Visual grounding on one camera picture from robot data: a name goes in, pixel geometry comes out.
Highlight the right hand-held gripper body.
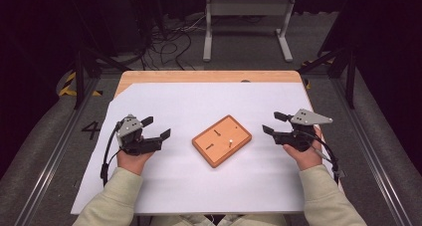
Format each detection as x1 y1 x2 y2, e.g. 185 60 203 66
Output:
272 108 333 153

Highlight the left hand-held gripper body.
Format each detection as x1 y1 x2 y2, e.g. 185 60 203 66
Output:
114 113 163 156

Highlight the wooden photo frame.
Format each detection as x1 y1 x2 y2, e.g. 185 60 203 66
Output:
191 114 253 169

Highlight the person's left hand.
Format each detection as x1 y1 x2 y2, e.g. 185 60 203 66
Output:
116 149 155 176

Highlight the person's right hand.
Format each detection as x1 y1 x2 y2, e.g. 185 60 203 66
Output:
282 125 323 171

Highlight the black metal stand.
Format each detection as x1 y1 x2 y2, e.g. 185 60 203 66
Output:
71 43 130 111
298 43 357 110

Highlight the white paper sheet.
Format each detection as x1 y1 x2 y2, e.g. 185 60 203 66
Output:
70 82 334 216

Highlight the person's left leg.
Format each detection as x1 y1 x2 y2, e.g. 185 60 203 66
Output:
150 214 217 226

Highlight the person's leg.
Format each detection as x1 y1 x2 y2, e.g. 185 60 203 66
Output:
217 214 288 226
150 214 217 226

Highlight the person's right leg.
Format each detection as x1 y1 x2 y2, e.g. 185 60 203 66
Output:
217 214 288 226

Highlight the white metal stand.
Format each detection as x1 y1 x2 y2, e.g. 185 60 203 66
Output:
202 0 298 63

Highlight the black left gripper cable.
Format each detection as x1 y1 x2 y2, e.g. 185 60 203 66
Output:
100 122 122 187

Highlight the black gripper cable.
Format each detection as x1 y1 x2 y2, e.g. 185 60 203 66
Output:
307 130 346 184
100 122 122 187

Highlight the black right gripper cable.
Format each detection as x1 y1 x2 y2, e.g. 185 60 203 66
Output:
307 130 346 184

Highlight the tangle of black floor cables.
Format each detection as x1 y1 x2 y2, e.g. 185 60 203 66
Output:
138 13 207 71

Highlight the aluminium floor rail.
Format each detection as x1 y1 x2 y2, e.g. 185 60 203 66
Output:
331 79 414 226
14 78 103 226

